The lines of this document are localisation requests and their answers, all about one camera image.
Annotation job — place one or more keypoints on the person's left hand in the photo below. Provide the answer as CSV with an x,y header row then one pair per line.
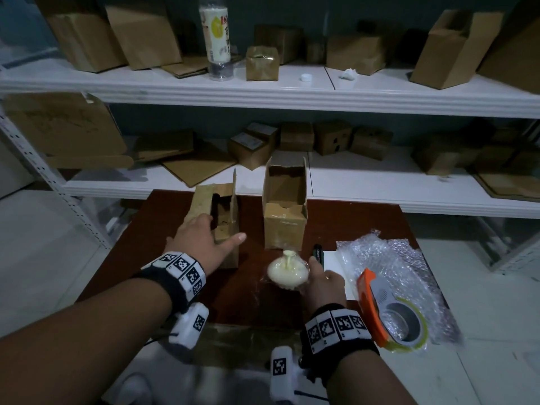
x,y
198,244

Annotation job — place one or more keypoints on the person's right hand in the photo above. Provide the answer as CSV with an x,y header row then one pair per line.
x,y
327,291

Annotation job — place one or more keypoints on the white paper sheet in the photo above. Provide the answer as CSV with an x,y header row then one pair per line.
x,y
337,265

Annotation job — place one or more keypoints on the green utility knife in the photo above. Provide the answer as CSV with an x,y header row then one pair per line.
x,y
317,250

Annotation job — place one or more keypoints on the orange tape dispenser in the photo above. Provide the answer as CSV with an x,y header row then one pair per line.
x,y
367,303

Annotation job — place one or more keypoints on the cream mushroom-shaped object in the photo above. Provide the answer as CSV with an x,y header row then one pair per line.
x,y
287,272

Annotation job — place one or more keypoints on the clear bubble wrap sheet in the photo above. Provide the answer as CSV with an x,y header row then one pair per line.
x,y
392,257

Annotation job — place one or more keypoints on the person's left forearm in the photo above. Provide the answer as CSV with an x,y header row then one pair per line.
x,y
84,345

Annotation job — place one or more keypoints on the person's right forearm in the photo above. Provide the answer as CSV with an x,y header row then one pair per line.
x,y
367,383

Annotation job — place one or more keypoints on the flat cardboard sheet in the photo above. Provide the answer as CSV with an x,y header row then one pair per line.
x,y
198,166

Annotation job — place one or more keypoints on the folded flat cardboard box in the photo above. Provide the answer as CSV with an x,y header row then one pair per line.
x,y
164,145

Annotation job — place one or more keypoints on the small white-labelled cardboard box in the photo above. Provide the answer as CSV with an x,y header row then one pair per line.
x,y
263,130
249,151

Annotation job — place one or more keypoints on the small cardboard box dark holes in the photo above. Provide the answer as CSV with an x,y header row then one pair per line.
x,y
332,139

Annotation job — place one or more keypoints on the person's left shoe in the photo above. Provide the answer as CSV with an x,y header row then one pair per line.
x,y
135,390

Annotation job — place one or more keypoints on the medium cardboard box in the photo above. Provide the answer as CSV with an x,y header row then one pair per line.
x,y
434,158

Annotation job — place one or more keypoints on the small flat cardboard piece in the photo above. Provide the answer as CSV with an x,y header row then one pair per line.
x,y
185,67

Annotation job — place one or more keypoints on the large flat cardboard box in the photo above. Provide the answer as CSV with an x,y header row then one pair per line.
x,y
63,126

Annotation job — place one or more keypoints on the small taped brown package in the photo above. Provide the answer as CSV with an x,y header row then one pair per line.
x,y
262,65

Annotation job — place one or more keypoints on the flat cardboard stack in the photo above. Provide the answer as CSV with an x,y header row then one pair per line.
x,y
510,185

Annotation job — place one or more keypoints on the leaning cardboard box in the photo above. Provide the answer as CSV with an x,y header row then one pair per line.
x,y
143,35
84,42

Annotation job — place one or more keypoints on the square cardboard box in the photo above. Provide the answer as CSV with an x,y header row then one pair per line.
x,y
282,42

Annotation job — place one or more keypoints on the narrow cardboard box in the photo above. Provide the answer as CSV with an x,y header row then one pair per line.
x,y
315,52

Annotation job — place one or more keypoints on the big open-flap cardboard box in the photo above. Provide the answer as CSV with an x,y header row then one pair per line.
x,y
443,59

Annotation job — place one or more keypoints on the very large cardboard box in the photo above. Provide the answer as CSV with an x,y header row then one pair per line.
x,y
514,54

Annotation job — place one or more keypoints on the right black marker wristband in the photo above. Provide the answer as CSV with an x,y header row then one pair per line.
x,y
337,329

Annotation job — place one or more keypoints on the white metal shelf unit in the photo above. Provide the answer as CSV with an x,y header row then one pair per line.
x,y
274,94

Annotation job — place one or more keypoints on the white bottle cap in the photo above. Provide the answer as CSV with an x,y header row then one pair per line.
x,y
306,78

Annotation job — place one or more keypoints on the clear plastic bottle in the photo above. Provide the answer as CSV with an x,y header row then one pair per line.
x,y
215,33

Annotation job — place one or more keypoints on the crumpled white tissue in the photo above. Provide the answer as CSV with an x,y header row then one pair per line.
x,y
349,74

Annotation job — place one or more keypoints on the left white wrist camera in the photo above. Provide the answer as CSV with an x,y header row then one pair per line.
x,y
192,326

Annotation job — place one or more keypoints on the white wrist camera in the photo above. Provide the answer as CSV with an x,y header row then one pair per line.
x,y
282,375
192,326

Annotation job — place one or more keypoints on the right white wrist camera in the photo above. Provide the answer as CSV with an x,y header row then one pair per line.
x,y
282,375

